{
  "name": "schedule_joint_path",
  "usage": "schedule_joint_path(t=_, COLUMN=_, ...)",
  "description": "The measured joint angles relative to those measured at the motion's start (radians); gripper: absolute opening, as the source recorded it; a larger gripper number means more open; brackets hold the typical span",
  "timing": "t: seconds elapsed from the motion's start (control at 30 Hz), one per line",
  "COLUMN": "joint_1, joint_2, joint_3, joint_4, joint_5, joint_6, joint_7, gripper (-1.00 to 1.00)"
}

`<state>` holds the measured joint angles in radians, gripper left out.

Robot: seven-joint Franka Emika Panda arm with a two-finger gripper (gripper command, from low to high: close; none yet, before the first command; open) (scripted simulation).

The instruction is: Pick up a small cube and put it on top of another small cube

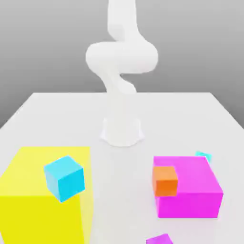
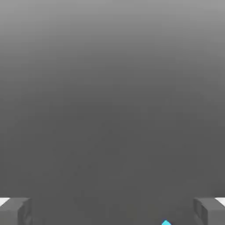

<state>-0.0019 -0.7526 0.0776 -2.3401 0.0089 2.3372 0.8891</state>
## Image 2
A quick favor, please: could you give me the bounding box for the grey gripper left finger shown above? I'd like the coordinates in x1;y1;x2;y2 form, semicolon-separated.
0;197;33;225

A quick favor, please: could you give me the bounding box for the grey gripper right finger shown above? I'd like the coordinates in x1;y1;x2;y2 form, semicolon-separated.
192;197;225;225

